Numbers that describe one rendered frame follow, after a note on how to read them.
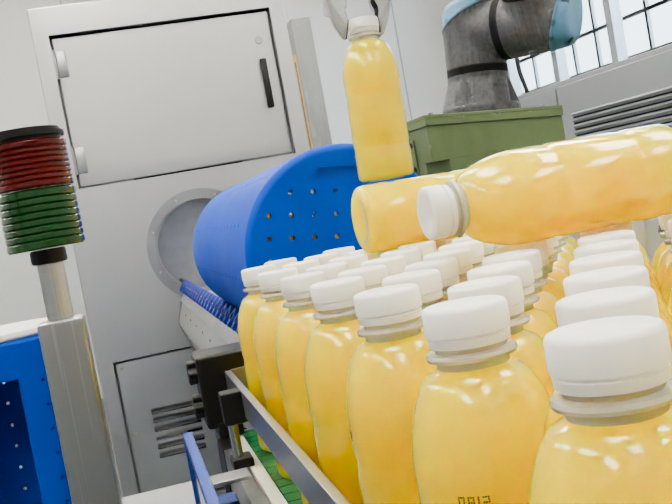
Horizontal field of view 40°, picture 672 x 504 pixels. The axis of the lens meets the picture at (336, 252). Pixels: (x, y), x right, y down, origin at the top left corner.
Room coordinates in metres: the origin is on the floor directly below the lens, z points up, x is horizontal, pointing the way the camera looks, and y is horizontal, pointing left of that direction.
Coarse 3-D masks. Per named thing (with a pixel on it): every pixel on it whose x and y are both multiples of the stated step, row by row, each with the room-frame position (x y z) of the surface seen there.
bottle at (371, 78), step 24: (360, 48) 1.14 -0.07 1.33; (384, 48) 1.15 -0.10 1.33; (360, 72) 1.13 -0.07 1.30; (384, 72) 1.14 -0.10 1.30; (360, 96) 1.14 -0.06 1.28; (384, 96) 1.13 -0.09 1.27; (360, 120) 1.14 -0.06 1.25; (384, 120) 1.13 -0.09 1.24; (360, 144) 1.14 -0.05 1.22; (384, 144) 1.13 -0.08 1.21; (408, 144) 1.15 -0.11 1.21; (360, 168) 1.15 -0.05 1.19; (384, 168) 1.13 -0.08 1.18; (408, 168) 1.14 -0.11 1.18
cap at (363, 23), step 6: (354, 18) 1.15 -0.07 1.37; (360, 18) 1.15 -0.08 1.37; (366, 18) 1.15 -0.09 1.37; (372, 18) 1.15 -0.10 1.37; (348, 24) 1.16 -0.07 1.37; (354, 24) 1.15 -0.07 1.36; (360, 24) 1.15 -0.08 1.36; (366, 24) 1.15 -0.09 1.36; (372, 24) 1.15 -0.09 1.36; (378, 24) 1.16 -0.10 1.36; (348, 30) 1.16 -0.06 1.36; (354, 30) 1.15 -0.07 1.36; (360, 30) 1.15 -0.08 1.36; (366, 30) 1.15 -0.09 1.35; (378, 30) 1.16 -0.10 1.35
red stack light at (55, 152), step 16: (0, 144) 0.76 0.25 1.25; (16, 144) 0.75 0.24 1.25; (32, 144) 0.76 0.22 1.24; (48, 144) 0.76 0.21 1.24; (64, 144) 0.78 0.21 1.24; (0, 160) 0.76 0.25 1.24; (16, 160) 0.75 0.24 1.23; (32, 160) 0.75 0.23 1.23; (48, 160) 0.76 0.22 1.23; (64, 160) 0.78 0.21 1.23; (0, 176) 0.76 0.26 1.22; (16, 176) 0.75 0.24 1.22; (32, 176) 0.75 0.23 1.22; (48, 176) 0.76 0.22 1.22; (64, 176) 0.77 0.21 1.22; (0, 192) 0.76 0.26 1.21
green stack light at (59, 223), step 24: (24, 192) 0.75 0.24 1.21; (48, 192) 0.76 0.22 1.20; (72, 192) 0.78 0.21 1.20; (0, 216) 0.77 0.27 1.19; (24, 216) 0.75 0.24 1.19; (48, 216) 0.76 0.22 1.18; (72, 216) 0.77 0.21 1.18; (24, 240) 0.75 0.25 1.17; (48, 240) 0.75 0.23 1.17; (72, 240) 0.77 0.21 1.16
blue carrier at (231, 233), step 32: (288, 160) 1.29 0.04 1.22; (320, 160) 1.27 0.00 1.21; (352, 160) 1.28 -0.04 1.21; (224, 192) 1.92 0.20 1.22; (256, 192) 1.29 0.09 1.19; (288, 192) 2.08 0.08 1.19; (320, 192) 1.27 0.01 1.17; (352, 192) 1.28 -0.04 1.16; (224, 224) 1.51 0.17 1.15; (256, 224) 1.24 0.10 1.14; (288, 224) 1.25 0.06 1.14; (320, 224) 1.26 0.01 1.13; (352, 224) 1.27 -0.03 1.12; (224, 256) 1.48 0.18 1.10; (256, 256) 1.24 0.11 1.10; (288, 256) 1.25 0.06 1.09; (224, 288) 1.67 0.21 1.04
